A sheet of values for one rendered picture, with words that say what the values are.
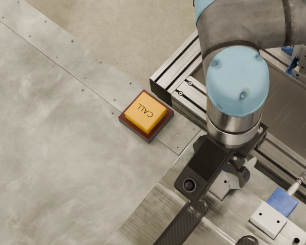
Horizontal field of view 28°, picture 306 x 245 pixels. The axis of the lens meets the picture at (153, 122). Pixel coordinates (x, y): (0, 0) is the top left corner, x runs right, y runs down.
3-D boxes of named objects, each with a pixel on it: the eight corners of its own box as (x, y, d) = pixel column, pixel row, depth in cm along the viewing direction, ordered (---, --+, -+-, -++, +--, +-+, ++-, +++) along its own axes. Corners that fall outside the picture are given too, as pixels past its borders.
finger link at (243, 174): (253, 186, 99) (247, 160, 92) (247, 193, 98) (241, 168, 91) (230, 171, 101) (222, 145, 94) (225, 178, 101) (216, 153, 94)
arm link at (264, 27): (268, 1, 88) (282, 68, 83) (191, 10, 88) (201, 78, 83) (275, -34, 80) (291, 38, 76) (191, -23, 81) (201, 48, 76)
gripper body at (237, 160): (266, 142, 98) (275, 111, 87) (234, 182, 96) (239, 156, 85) (228, 115, 100) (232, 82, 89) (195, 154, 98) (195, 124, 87)
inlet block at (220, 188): (242, 133, 112) (244, 122, 108) (264, 149, 111) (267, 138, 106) (198, 186, 109) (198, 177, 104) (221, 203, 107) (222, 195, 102)
